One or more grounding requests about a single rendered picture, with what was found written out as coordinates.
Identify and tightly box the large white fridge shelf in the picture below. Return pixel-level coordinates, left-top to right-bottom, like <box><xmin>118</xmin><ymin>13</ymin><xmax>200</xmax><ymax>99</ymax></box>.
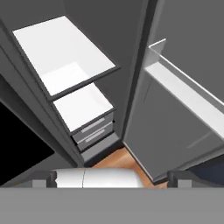
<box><xmin>11</xmin><ymin>15</ymin><xmax>122</xmax><ymax>102</ymax></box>

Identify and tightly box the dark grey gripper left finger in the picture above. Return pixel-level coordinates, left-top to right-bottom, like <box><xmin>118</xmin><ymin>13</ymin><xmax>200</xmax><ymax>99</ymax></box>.
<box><xmin>2</xmin><ymin>170</ymin><xmax>58</xmax><ymax>189</ymax></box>

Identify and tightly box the white rounded cylinder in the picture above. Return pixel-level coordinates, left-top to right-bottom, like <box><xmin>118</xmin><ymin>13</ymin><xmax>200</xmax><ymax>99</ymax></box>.
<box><xmin>54</xmin><ymin>168</ymin><xmax>144</xmax><ymax>189</ymax></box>

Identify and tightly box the grey fridge body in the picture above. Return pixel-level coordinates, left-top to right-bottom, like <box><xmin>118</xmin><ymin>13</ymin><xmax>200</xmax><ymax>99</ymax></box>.
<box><xmin>0</xmin><ymin>0</ymin><xmax>160</xmax><ymax>187</ymax></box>

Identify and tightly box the pale grey door shelf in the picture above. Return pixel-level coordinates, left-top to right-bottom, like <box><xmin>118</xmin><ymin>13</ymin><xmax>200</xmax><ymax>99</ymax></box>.
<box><xmin>143</xmin><ymin>38</ymin><xmax>224</xmax><ymax>142</ymax></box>

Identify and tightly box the small white fridge shelf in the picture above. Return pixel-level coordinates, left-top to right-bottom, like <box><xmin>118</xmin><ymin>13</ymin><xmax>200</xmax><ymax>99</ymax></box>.
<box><xmin>52</xmin><ymin>82</ymin><xmax>117</xmax><ymax>136</ymax></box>

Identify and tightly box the grey fridge drawer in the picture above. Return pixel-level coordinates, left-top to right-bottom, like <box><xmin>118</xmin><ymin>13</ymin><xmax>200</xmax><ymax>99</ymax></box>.
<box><xmin>76</xmin><ymin>122</ymin><xmax>116</xmax><ymax>152</ymax></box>
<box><xmin>71</xmin><ymin>111</ymin><xmax>115</xmax><ymax>144</ymax></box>

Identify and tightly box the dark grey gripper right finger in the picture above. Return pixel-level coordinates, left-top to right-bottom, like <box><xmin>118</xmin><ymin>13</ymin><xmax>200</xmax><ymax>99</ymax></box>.
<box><xmin>167</xmin><ymin>170</ymin><xmax>224</xmax><ymax>189</ymax></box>

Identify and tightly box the grey fridge door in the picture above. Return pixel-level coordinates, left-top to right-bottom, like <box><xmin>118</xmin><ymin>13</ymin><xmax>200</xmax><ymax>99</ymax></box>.
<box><xmin>122</xmin><ymin>0</ymin><xmax>224</xmax><ymax>185</ymax></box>

